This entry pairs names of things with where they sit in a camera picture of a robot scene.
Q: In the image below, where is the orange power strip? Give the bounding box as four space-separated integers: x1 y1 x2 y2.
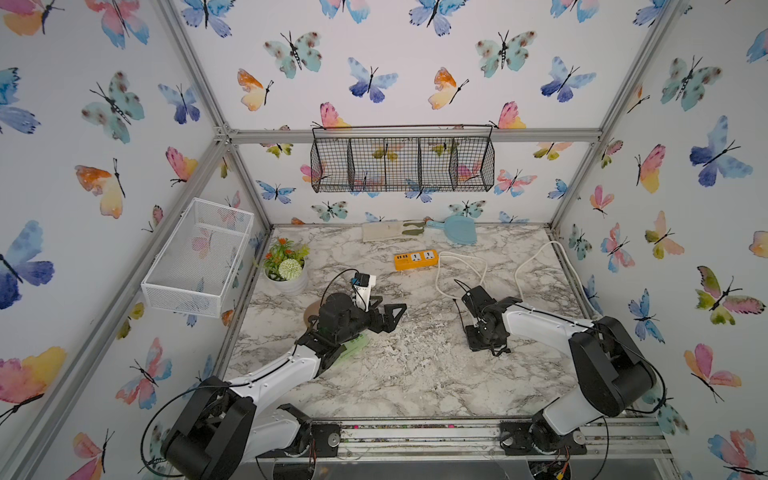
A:
394 249 438 271

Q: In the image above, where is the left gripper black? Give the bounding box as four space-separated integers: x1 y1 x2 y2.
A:
333 294 405 348

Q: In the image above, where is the black wire wall basket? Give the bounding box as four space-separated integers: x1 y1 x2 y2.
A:
303 124 496 194

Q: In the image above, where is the white cloth with green print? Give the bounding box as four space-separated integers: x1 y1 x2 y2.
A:
362 221 426 243

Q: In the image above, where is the white mesh wall basket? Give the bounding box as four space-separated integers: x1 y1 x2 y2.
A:
141 198 254 318

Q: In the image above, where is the white power strip cable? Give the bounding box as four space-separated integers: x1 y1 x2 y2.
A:
434 239 604 319

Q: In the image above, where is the pink bowl with panda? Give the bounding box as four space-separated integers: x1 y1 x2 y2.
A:
303 300 321 329

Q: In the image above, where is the teal dustpan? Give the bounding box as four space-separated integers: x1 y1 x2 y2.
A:
426 215 477 245

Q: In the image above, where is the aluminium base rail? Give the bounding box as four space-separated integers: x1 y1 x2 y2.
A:
167 416 673 464

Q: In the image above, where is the potted artificial plant white pot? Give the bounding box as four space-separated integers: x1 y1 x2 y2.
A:
262 237 310 295

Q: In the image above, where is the green electronic scale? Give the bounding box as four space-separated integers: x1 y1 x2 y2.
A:
337 333 369 363

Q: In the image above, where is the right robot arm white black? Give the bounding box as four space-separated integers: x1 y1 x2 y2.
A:
461 286 659 454

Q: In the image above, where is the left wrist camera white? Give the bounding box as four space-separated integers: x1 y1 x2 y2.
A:
351 272 376 311

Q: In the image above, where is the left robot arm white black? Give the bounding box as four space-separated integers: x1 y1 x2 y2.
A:
160 293 407 479

